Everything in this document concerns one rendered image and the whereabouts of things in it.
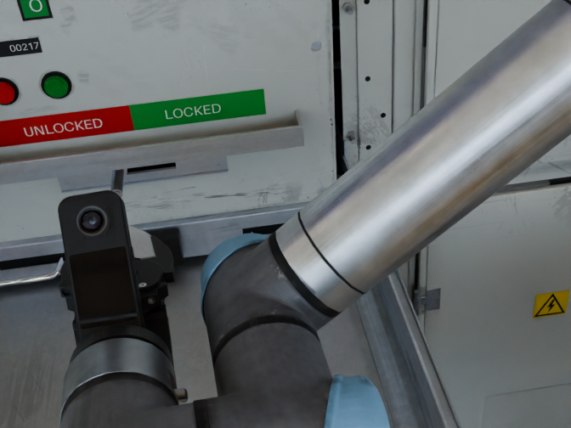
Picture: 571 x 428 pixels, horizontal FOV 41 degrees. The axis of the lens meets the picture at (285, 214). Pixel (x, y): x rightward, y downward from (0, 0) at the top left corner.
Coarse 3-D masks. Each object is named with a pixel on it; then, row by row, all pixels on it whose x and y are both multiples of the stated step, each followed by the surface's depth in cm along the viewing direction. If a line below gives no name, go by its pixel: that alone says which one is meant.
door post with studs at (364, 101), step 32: (352, 0) 99; (384, 0) 99; (352, 32) 101; (384, 32) 101; (352, 64) 104; (384, 64) 104; (352, 96) 107; (384, 96) 107; (352, 128) 110; (384, 128) 110; (352, 160) 113
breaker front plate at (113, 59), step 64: (0, 0) 79; (64, 0) 80; (128, 0) 81; (192, 0) 82; (256, 0) 83; (320, 0) 84; (0, 64) 84; (64, 64) 85; (128, 64) 86; (192, 64) 87; (256, 64) 88; (320, 64) 89; (192, 128) 92; (256, 128) 93; (320, 128) 94; (0, 192) 94; (64, 192) 94; (128, 192) 96; (192, 192) 98; (256, 192) 99; (320, 192) 100
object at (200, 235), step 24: (216, 216) 100; (240, 216) 100; (264, 216) 100; (288, 216) 101; (24, 240) 99; (48, 240) 98; (192, 240) 101; (216, 240) 102; (0, 264) 100; (24, 264) 100; (48, 264) 100
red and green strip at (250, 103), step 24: (216, 96) 90; (240, 96) 90; (24, 120) 88; (48, 120) 89; (72, 120) 89; (96, 120) 89; (120, 120) 90; (144, 120) 90; (168, 120) 91; (192, 120) 91; (216, 120) 92; (0, 144) 90
